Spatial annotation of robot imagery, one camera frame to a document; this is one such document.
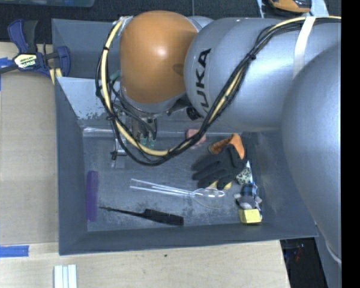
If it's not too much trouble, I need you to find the yellow block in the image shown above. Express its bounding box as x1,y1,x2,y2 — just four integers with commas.
238,208,263,226

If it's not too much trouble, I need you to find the grey metal bin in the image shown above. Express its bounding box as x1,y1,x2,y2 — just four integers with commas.
51,18,319,256

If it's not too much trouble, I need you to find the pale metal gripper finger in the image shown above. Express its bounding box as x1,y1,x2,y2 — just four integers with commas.
113,137,128,154
110,152,125,169

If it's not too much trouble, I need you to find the leopard print small toy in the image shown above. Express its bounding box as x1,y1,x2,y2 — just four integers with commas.
235,160,255,186

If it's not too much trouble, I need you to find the clear plastic spoon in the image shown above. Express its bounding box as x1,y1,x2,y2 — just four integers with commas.
129,178,226,209

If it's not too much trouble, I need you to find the pale wood board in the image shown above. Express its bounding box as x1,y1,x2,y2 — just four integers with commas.
0,70,60,246

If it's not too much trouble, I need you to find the black cylinder on white bracket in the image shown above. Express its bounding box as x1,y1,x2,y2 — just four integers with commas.
185,106,200,121

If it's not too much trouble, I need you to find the purple comb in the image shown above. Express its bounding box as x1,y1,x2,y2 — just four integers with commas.
86,170,100,223

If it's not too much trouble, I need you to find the pink soft object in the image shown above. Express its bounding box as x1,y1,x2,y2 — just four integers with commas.
184,128,207,149

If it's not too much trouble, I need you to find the grey plaid toy figure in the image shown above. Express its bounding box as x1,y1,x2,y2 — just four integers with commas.
233,182,263,210

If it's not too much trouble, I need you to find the black tail comb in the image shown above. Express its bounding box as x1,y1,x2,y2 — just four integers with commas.
98,206,185,227

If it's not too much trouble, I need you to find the black and orange glove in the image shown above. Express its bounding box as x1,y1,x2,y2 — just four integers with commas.
190,133,248,191

